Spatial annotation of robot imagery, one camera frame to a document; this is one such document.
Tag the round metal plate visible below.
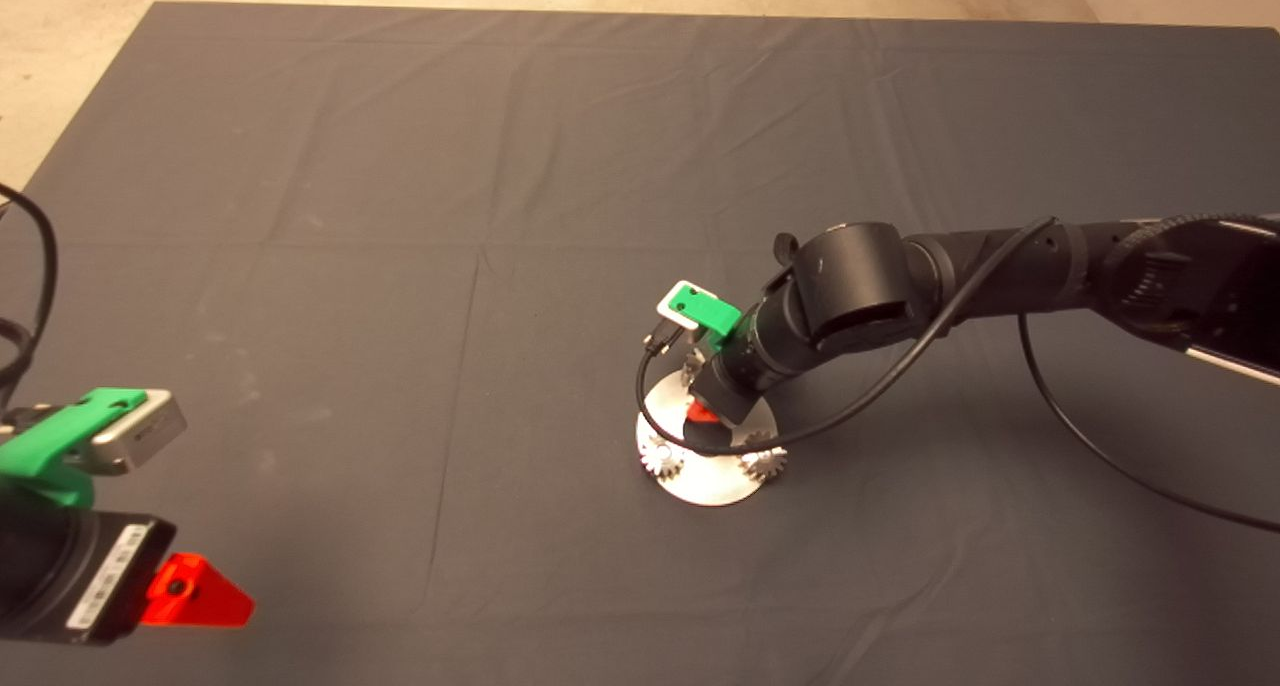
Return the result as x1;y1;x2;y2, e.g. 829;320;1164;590
636;374;779;508

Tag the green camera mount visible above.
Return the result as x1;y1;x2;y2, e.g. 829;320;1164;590
667;281;746;352
0;388;149;509

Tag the black corrugated conduit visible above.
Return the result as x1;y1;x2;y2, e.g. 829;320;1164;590
1100;212;1280;267

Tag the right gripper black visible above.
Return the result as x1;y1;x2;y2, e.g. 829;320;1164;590
684;338;776;427

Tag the small shiny steel gear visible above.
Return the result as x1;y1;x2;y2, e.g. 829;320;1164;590
738;430;790;483
640;434;685;481

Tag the right green camera mount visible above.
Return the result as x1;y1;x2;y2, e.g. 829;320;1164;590
667;281;746;352

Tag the right camera black cable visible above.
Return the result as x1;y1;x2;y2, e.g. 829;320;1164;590
636;216;1280;534

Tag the left green camera mount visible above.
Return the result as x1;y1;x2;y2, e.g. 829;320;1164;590
0;388;149;509

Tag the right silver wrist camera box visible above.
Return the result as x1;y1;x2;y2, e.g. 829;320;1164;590
655;291;701;342

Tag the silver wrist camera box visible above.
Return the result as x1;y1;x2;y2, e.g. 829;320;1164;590
75;390;188;476
655;291;701;342

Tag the dark grey table cloth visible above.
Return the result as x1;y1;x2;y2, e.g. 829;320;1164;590
0;3;1280;686

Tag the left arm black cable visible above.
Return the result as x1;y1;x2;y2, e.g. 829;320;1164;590
0;183;59;412

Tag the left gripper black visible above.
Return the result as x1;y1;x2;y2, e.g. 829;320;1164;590
0;504;256;647

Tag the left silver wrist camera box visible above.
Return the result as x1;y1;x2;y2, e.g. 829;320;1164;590
75;390;188;476

